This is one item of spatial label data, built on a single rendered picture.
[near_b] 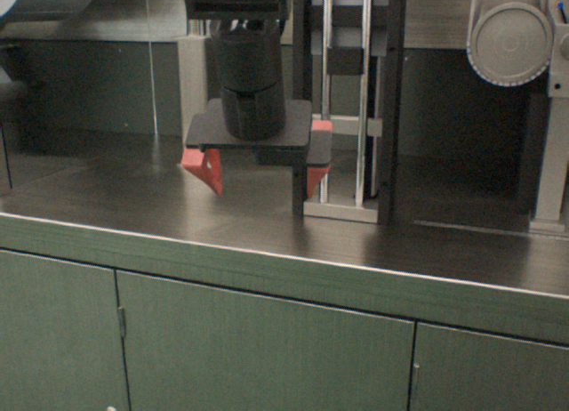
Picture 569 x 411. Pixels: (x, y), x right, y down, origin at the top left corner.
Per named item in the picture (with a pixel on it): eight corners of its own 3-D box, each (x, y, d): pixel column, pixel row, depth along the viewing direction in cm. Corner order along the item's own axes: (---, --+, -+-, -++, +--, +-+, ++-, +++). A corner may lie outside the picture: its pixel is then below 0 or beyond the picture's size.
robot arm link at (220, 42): (200, 30, 45) (274, 30, 44) (216, -14, 49) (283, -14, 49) (213, 101, 50) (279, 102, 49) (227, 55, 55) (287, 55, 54)
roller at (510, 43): (466, 80, 93) (474, 2, 89) (475, 66, 116) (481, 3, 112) (547, 84, 89) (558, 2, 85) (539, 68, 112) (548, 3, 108)
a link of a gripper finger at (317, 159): (268, 170, 65) (260, 102, 58) (332, 172, 64) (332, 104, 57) (260, 216, 60) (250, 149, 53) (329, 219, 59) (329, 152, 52)
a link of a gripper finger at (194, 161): (205, 168, 65) (190, 101, 58) (268, 170, 65) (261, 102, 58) (193, 214, 61) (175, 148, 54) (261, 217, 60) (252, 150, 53)
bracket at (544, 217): (529, 230, 90) (558, 25, 80) (527, 217, 96) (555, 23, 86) (564, 234, 89) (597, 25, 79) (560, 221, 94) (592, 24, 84)
